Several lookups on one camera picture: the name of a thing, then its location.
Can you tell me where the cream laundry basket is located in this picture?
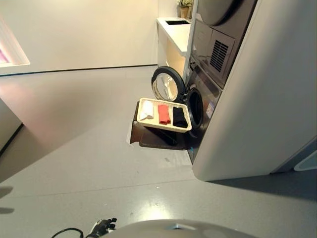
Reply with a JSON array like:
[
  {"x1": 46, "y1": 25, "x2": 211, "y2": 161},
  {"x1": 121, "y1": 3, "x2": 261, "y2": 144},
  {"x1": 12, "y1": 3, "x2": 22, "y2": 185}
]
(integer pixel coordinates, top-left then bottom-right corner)
[{"x1": 136, "y1": 97, "x2": 193, "y2": 134}]

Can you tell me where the red folded cloth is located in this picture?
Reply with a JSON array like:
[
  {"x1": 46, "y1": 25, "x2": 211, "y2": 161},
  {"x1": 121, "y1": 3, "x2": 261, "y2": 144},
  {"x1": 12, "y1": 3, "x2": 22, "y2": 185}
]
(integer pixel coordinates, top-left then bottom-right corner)
[{"x1": 158, "y1": 104, "x2": 172, "y2": 125}]

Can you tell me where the dark grey washing machine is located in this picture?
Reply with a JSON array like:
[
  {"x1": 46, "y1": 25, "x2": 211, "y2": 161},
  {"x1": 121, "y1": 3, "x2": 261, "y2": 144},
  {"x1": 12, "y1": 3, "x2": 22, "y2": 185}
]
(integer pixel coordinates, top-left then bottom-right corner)
[{"x1": 184, "y1": 63, "x2": 223, "y2": 165}]

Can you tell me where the round washing machine door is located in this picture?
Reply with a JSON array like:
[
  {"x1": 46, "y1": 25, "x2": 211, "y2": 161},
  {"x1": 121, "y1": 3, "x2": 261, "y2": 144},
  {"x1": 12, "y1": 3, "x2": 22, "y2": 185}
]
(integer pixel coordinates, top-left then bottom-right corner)
[{"x1": 151, "y1": 66, "x2": 187, "y2": 103}]

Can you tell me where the white counter cabinet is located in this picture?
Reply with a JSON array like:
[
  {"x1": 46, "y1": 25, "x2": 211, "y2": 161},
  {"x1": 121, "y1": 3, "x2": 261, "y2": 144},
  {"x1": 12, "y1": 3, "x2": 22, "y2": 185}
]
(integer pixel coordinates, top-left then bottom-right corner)
[{"x1": 156, "y1": 17, "x2": 192, "y2": 79}]

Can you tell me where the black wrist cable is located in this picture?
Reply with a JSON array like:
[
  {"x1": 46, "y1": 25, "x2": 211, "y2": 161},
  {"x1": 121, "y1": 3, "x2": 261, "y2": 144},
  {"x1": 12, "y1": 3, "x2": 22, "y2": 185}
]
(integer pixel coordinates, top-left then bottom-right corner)
[{"x1": 51, "y1": 227, "x2": 93, "y2": 238}]

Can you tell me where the black folded cloth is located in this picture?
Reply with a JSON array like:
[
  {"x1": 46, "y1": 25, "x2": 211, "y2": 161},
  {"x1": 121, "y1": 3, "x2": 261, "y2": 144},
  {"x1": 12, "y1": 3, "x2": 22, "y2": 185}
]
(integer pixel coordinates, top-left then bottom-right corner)
[{"x1": 172, "y1": 106, "x2": 188, "y2": 129}]

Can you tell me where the dark brown low stand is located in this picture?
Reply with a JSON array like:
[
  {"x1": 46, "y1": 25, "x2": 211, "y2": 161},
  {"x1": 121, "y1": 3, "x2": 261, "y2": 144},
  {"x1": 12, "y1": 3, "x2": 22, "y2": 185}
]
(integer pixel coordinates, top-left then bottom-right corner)
[{"x1": 129, "y1": 101, "x2": 194, "y2": 151}]

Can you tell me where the grey robot torso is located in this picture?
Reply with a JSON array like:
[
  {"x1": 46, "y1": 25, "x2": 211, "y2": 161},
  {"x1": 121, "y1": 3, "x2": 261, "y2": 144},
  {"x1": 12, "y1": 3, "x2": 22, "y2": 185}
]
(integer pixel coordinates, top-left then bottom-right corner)
[{"x1": 100, "y1": 218, "x2": 252, "y2": 238}]

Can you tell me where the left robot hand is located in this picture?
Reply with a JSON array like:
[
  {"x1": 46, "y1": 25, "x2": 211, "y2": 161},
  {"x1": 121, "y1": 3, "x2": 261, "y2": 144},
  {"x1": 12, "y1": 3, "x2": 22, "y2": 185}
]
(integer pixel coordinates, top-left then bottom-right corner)
[{"x1": 93, "y1": 218, "x2": 117, "y2": 235}]

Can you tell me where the white appliance cabinet panel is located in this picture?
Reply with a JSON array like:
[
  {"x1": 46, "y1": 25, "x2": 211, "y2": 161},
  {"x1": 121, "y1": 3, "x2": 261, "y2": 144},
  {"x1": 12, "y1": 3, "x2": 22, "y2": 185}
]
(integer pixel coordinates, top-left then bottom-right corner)
[{"x1": 192, "y1": 0, "x2": 317, "y2": 182}]

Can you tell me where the white folded cloth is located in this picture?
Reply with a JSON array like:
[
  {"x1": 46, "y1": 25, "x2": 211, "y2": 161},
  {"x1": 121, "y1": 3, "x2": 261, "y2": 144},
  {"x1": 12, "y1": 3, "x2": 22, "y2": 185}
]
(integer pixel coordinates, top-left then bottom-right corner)
[{"x1": 140, "y1": 100, "x2": 155, "y2": 121}]

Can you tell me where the dark grey stacked dryer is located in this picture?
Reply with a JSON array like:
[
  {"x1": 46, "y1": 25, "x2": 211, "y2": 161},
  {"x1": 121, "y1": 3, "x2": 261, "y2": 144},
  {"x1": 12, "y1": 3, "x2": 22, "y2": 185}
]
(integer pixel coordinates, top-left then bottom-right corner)
[{"x1": 189, "y1": 0, "x2": 259, "y2": 89}]

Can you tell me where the potted green plant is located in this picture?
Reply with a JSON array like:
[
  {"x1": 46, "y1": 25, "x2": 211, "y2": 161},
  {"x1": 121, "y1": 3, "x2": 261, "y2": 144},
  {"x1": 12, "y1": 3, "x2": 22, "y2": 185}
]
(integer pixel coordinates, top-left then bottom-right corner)
[{"x1": 176, "y1": 0, "x2": 194, "y2": 19}]

